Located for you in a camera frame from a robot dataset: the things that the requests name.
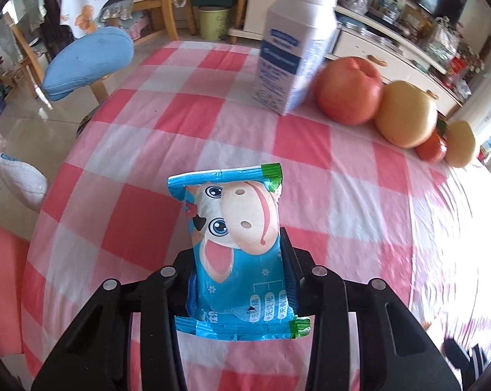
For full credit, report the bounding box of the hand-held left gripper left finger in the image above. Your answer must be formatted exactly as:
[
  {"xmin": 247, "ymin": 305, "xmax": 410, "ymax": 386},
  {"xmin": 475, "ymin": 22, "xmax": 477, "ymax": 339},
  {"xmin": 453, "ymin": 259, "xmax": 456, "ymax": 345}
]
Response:
[{"xmin": 31, "ymin": 248, "xmax": 197, "ymax": 391}]

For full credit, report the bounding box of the small yellow pear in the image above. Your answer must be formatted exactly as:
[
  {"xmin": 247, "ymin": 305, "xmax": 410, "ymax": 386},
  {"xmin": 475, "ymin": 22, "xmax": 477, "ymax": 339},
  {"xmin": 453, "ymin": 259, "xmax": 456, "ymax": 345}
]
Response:
[{"xmin": 444, "ymin": 120, "xmax": 478, "ymax": 167}]

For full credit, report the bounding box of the red apple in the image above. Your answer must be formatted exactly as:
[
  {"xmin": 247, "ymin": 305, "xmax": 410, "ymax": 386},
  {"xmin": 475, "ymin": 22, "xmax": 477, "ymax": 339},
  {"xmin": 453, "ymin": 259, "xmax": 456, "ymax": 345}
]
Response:
[{"xmin": 314, "ymin": 56, "xmax": 384, "ymax": 126}]

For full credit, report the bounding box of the white plastic bottle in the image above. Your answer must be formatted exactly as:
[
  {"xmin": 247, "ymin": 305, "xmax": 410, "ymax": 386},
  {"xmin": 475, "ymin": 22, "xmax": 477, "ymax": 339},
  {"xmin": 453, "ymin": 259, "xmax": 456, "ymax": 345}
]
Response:
[{"xmin": 251, "ymin": 0, "xmax": 341, "ymax": 115}]

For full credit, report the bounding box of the blue seat cushion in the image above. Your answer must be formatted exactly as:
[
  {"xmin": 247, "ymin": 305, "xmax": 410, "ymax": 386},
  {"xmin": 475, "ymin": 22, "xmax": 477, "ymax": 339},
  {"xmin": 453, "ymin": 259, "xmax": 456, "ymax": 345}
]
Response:
[{"xmin": 42, "ymin": 27, "xmax": 134, "ymax": 102}]

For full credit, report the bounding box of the orange tangerine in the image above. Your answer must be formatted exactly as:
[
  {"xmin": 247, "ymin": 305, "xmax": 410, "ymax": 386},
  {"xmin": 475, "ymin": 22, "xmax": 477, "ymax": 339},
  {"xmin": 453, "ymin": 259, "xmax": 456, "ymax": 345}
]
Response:
[{"xmin": 416, "ymin": 128, "xmax": 448, "ymax": 163}]

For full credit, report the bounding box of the orange print white cloth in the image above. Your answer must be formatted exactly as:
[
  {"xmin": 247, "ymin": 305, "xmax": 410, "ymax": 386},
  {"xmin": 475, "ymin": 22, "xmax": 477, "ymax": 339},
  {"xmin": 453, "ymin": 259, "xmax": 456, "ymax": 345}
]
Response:
[{"xmin": 60, "ymin": 0, "xmax": 148, "ymax": 39}]

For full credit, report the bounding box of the wooden chair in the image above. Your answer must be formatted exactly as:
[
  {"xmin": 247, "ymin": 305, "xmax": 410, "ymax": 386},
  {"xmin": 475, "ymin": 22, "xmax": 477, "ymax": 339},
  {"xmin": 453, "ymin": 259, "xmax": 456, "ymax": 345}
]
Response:
[{"xmin": 131, "ymin": 0, "xmax": 189, "ymax": 45}]

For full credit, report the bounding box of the green plastic bin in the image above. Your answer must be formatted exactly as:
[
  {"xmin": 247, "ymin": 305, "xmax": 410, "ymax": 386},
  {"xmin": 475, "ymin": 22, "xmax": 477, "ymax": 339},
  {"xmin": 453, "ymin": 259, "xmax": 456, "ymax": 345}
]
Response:
[{"xmin": 197, "ymin": 6, "xmax": 232, "ymax": 41}]

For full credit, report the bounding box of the pink checkered tablecloth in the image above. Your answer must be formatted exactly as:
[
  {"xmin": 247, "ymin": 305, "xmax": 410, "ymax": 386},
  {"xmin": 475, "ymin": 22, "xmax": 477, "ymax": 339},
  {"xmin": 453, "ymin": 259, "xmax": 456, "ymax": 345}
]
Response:
[{"xmin": 21, "ymin": 41, "xmax": 474, "ymax": 391}]

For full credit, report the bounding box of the cream television cabinet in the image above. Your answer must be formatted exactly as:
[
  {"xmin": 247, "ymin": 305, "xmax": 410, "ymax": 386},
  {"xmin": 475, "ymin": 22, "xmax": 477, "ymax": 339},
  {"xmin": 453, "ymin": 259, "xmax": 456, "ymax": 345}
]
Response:
[{"xmin": 229, "ymin": 0, "xmax": 478, "ymax": 117}]

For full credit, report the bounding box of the large yellow pear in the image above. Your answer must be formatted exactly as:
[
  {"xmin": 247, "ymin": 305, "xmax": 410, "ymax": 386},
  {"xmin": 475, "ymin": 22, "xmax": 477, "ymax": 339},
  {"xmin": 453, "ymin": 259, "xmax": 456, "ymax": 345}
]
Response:
[{"xmin": 375, "ymin": 80, "xmax": 439, "ymax": 148}]

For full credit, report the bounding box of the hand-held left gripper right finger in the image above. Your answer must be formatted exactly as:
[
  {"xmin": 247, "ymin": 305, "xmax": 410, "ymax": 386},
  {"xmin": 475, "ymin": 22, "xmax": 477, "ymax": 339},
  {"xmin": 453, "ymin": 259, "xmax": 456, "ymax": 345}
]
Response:
[{"xmin": 280, "ymin": 226, "xmax": 462, "ymax": 391}]

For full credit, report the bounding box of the blue cartoon cow wrapper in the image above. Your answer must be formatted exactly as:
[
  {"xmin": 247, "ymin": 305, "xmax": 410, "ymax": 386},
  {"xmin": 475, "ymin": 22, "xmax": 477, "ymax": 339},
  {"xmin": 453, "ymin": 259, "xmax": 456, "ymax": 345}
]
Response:
[{"xmin": 167, "ymin": 163, "xmax": 312, "ymax": 342}]

